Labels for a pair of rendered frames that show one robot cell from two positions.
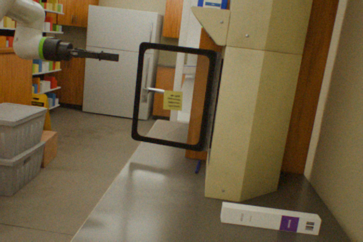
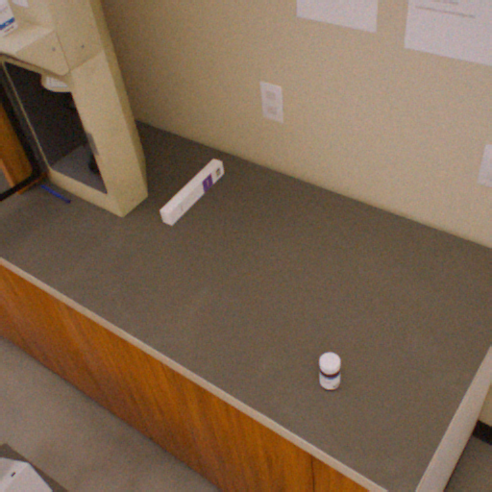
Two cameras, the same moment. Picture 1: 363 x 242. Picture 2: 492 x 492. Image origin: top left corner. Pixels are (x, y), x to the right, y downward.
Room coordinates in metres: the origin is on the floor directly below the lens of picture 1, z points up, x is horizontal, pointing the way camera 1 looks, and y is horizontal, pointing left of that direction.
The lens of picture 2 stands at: (-0.01, 0.70, 2.06)
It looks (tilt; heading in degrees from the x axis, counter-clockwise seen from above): 46 degrees down; 308
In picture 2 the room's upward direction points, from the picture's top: 9 degrees counter-clockwise
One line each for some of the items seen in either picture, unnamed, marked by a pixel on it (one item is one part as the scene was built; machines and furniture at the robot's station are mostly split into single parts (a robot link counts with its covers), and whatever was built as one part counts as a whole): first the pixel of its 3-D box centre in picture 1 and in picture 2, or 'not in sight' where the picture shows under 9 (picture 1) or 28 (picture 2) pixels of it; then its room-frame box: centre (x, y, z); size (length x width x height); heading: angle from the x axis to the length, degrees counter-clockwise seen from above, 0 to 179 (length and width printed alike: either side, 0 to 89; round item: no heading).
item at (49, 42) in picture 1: (54, 48); not in sight; (1.49, 0.53, 1.32); 0.09 x 0.06 x 0.12; 176
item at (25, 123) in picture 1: (9, 129); not in sight; (2.99, 1.42, 0.49); 0.60 x 0.42 x 0.33; 176
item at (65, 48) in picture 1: (72, 52); not in sight; (1.48, 0.45, 1.31); 0.09 x 0.08 x 0.07; 86
